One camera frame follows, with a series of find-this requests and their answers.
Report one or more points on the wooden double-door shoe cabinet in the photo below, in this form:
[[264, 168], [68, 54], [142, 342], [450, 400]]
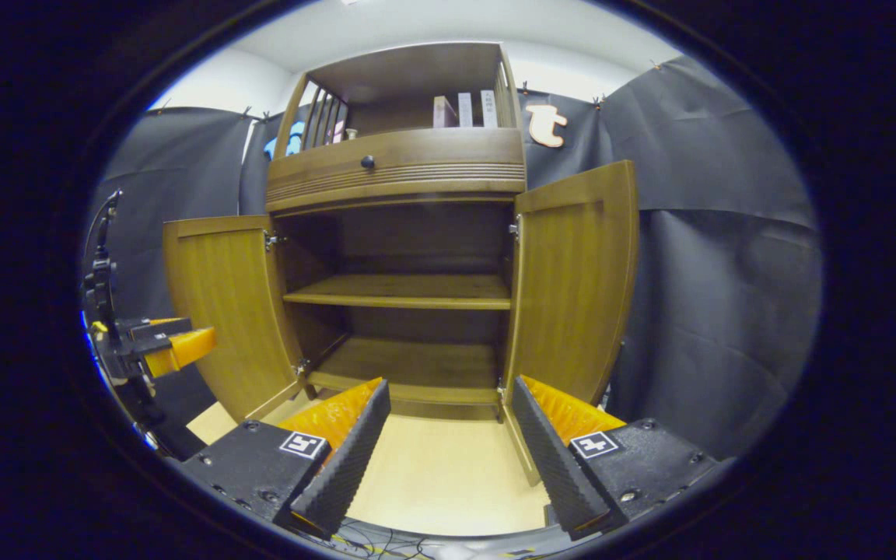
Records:
[[432, 167]]

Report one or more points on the wooden cabinet door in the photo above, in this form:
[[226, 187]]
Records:
[[222, 311], [572, 280]]

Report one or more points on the white upright book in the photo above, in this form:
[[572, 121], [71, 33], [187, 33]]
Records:
[[489, 109], [466, 110]]

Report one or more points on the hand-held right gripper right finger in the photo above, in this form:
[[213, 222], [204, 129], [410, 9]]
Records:
[[553, 467]]

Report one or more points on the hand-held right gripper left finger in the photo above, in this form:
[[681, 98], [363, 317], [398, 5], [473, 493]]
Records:
[[347, 467]]

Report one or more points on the black backdrop cloth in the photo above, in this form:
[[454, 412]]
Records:
[[728, 272]]

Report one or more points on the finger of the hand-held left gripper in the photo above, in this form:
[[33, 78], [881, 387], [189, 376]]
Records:
[[183, 350], [160, 327]]

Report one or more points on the black round drawer knob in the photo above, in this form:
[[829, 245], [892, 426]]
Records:
[[368, 162]]

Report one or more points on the wooden inner cabinet shelf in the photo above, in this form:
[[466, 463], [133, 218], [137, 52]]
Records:
[[401, 292]]

